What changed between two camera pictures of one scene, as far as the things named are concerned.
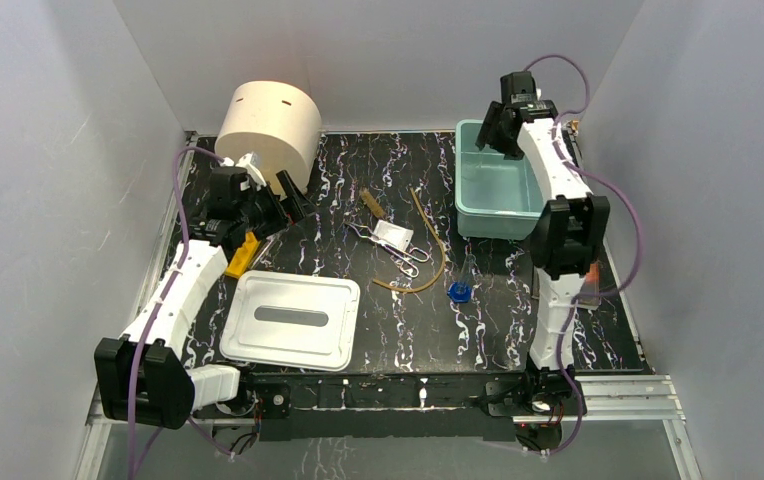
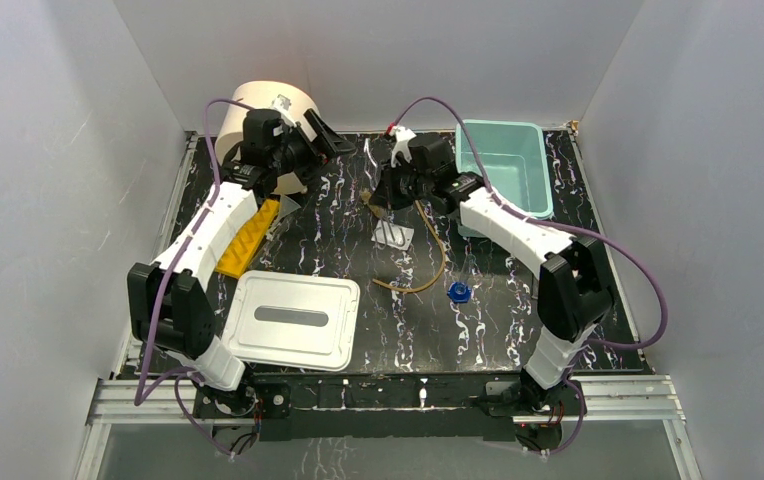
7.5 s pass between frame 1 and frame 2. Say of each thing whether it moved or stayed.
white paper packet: stayed
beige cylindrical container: stayed
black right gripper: moved
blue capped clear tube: stayed
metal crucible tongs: moved
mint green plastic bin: stayed
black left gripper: moved
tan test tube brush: stayed
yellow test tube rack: stayed
